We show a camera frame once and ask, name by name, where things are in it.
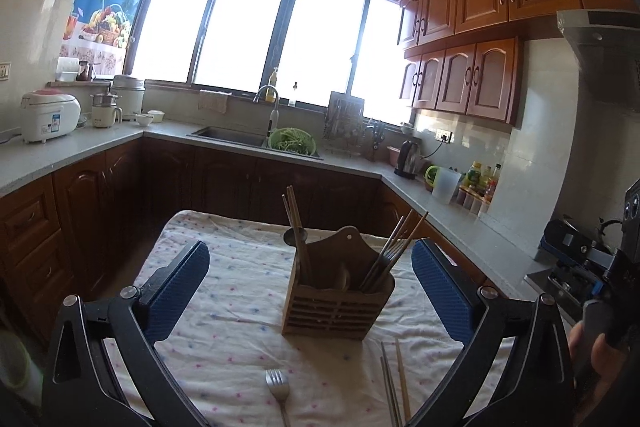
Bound wooden chopstick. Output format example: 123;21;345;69
395;338;411;423
362;210;428;293

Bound kitchen faucet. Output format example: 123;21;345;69
253;84;280;139

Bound right hand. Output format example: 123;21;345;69
573;333;639;426

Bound metal chopstick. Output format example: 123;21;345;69
381;343;402;427
380;355;398;427

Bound condiment bottles rack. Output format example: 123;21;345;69
456;161;502;216

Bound white dotted tablecloth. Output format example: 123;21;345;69
128;211;462;426

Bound white pitcher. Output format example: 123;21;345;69
432;167;461;204

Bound silver fork on table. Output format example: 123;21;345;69
265;369;291;427

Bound wooden utensil holder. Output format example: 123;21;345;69
281;227;395;340

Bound black electric kettle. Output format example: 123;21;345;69
394;140;420;180

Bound metal ladle spoon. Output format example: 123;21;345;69
282;225;310;283

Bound white rice cooker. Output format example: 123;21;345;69
20;89;81;143

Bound wooden chopsticks in holder left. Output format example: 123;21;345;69
283;185;312;283

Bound small white blender pot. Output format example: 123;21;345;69
91;91;122;129

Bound knife rack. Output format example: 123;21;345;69
323;91;364;140

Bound white steel cooker pot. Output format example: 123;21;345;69
112;75;145;120

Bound green vegetable colander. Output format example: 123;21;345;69
268;128;317;156

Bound fruit beach poster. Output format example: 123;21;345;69
60;0;141;77

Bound upper wooden wall cabinets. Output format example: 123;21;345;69
397;0;639;124

